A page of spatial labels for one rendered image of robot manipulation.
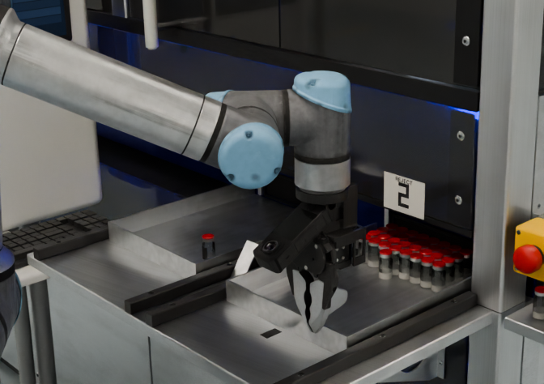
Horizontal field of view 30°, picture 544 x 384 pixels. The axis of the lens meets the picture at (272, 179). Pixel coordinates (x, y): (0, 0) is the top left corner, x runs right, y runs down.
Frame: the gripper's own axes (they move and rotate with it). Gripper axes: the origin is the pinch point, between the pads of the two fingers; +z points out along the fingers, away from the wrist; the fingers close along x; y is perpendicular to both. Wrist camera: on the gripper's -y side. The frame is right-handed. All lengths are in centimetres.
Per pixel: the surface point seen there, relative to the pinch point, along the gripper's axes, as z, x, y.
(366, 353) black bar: 2.3, -8.0, 2.9
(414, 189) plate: -12.6, 5.0, 26.7
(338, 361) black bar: 1.6, -8.0, -2.3
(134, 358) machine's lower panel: 52, 91, 28
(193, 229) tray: 3.0, 47.0, 14.6
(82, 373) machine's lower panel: 67, 117, 28
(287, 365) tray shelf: 3.5, -1.6, -5.8
